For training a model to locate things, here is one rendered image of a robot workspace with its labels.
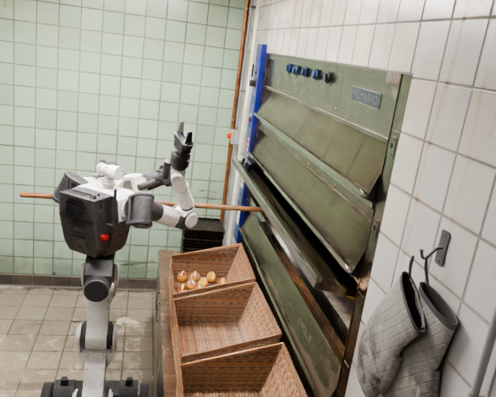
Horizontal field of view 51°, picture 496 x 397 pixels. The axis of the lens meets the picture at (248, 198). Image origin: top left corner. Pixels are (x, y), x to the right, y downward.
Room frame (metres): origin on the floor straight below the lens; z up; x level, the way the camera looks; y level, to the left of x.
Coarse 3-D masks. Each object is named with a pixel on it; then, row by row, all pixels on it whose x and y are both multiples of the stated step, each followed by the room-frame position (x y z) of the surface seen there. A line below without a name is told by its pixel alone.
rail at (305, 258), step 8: (240, 168) 3.01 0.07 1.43; (248, 176) 2.78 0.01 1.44; (256, 184) 2.63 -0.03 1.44; (256, 192) 2.53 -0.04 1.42; (264, 200) 2.36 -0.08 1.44; (272, 208) 2.24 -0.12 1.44; (272, 216) 2.16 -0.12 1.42; (280, 224) 2.03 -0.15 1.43; (288, 232) 1.93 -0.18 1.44; (296, 240) 1.87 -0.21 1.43; (296, 248) 1.79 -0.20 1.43; (304, 256) 1.71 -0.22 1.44; (312, 264) 1.65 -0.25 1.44; (312, 272) 1.60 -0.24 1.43; (320, 280) 1.55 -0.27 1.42
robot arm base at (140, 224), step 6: (138, 192) 2.23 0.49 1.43; (144, 192) 2.22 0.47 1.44; (132, 198) 2.26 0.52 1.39; (132, 204) 2.24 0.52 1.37; (132, 210) 2.23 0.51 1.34; (126, 216) 2.22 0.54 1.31; (126, 222) 2.20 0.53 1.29; (132, 222) 2.16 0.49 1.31; (138, 222) 2.15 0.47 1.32; (144, 222) 2.15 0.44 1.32; (150, 222) 2.18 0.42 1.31
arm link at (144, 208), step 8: (136, 200) 2.21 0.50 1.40; (144, 200) 2.21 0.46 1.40; (152, 200) 2.24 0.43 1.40; (136, 208) 2.19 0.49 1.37; (144, 208) 2.19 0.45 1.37; (152, 208) 2.22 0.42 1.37; (160, 208) 2.26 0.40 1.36; (136, 216) 2.17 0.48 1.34; (144, 216) 2.17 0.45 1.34; (152, 216) 2.21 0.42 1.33; (160, 216) 2.26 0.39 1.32
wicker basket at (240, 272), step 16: (176, 256) 3.19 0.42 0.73; (192, 256) 3.22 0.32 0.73; (208, 256) 3.23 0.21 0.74; (224, 256) 3.25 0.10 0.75; (240, 256) 3.17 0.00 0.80; (176, 272) 3.19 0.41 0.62; (208, 272) 3.24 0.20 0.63; (224, 272) 3.26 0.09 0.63; (240, 272) 3.02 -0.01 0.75; (208, 288) 2.69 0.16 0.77
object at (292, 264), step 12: (252, 204) 3.21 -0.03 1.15; (264, 216) 2.91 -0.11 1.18; (276, 240) 2.55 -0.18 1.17; (288, 252) 2.38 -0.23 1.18; (288, 264) 2.30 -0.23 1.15; (300, 276) 2.11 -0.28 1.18; (312, 288) 2.00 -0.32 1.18; (312, 300) 1.93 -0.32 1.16; (324, 300) 1.91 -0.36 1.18; (324, 312) 1.81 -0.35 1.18; (336, 312) 1.82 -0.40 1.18; (324, 324) 1.77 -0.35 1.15; (336, 324) 1.73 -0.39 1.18; (336, 336) 1.65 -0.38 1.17
